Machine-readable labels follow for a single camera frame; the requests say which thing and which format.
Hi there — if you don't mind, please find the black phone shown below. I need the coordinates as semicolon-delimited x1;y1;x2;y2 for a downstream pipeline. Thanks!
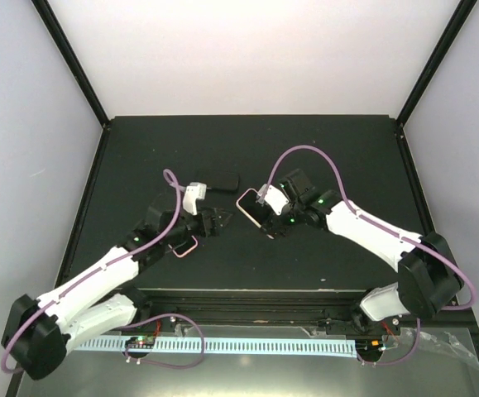
194;170;240;193

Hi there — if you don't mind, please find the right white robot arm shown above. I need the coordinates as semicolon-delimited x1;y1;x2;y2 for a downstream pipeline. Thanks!
256;170;464;333

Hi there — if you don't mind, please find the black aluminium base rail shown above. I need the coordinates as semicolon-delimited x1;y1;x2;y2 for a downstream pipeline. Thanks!
135;288;476;337

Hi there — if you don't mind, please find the controller board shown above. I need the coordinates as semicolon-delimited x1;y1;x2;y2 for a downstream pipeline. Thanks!
125;336;156;351
355;339;392;353

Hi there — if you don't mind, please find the white slotted cable duct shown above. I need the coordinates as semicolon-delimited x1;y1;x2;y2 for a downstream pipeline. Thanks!
77;335;357;358

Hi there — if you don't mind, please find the left controller board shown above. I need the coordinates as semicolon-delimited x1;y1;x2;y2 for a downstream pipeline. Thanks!
125;336;156;351

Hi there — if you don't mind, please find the black frame post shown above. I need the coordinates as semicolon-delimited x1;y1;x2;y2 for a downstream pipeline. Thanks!
31;0;109;128
395;0;477;127

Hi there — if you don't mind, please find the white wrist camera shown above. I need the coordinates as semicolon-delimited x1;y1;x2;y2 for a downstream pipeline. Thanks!
182;182;207;216
257;184;289;216

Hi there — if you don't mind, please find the right controller board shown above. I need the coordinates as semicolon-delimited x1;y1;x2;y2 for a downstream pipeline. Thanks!
355;339;392;353

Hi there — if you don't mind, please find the phone with red edge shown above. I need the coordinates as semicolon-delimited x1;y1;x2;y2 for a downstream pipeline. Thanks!
236;188;275;240

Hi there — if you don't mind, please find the right black frame post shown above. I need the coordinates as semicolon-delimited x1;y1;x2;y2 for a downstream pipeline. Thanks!
395;0;477;127

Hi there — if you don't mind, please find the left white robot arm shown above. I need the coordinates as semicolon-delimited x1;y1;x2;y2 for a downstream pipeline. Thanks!
1;207;232;380

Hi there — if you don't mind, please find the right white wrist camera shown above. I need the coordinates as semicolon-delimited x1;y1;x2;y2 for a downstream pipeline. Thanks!
257;184;289;216

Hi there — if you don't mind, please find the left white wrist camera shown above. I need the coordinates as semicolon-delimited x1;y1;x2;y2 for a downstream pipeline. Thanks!
182;182;207;216

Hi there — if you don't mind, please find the left black frame post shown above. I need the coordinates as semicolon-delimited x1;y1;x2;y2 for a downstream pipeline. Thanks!
31;0;109;128

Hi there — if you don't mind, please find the phone in pink case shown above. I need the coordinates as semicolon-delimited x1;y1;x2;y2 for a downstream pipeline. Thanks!
170;237;199;258

